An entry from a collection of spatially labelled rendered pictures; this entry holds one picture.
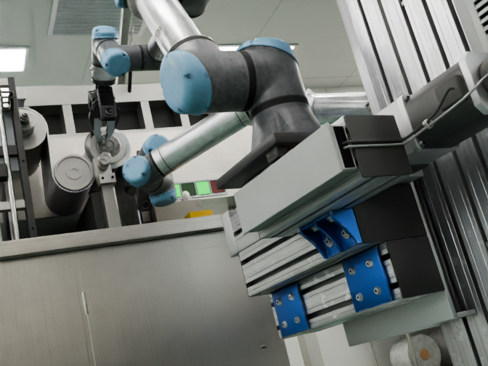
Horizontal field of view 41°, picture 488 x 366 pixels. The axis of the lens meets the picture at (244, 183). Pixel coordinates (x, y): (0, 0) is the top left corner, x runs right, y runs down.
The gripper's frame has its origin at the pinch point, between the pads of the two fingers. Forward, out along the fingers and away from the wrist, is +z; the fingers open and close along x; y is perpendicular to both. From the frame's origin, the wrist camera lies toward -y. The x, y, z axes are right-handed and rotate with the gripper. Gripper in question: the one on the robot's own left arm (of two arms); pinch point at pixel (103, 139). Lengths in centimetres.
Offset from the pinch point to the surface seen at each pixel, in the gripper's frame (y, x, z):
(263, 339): -70, -28, 28
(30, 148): 3.6, 21.6, 3.1
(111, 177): -12.7, 0.5, 6.5
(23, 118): 1.8, 23.7, -7.9
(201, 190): 16, -43, 33
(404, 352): 76, -248, 231
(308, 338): -22, -81, 86
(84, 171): -3.9, 6.7, 8.7
